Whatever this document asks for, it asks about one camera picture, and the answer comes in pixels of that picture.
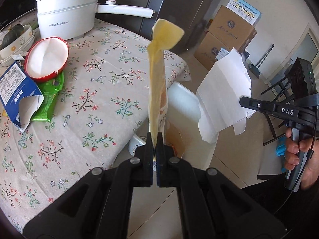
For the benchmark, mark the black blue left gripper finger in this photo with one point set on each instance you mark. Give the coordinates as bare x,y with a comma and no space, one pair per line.
98,205

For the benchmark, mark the grey refrigerator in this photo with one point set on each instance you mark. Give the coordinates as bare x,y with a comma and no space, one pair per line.
190,15

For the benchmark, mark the dark green pumpkin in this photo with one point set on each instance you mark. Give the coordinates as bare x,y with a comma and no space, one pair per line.
15,32

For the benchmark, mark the blue biscuit box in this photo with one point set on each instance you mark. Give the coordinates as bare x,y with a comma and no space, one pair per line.
20,96

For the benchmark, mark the yellow bread snack packet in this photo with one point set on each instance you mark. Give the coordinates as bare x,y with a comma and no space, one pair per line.
165,36

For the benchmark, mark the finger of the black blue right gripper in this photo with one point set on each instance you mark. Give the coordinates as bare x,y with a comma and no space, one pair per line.
210,205

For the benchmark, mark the white electric cooking pot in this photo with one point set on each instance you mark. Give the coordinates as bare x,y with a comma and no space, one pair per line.
68,19

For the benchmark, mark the broom and dustpan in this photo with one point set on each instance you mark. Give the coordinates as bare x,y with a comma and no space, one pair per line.
255,68

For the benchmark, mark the white trash bin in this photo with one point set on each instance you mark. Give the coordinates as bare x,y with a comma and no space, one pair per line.
181,128

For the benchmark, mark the white tissue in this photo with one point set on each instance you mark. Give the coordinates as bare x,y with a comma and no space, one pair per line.
17,57

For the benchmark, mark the cardboard box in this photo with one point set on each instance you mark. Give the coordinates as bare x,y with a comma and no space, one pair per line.
232,30
208,50

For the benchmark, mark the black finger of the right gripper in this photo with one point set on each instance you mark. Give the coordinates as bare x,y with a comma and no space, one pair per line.
262,106

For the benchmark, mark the person's right hand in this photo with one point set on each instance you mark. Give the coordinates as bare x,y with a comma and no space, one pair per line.
301,160

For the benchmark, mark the green snack bag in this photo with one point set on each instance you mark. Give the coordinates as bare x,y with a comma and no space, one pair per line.
50,90

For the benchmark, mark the upper cardboard box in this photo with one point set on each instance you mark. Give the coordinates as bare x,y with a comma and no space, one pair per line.
232,30

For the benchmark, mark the lower cardboard box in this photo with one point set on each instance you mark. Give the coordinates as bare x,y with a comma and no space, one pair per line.
208,50

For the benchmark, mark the blue white printed box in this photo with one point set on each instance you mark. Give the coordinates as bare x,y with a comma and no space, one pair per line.
245,11

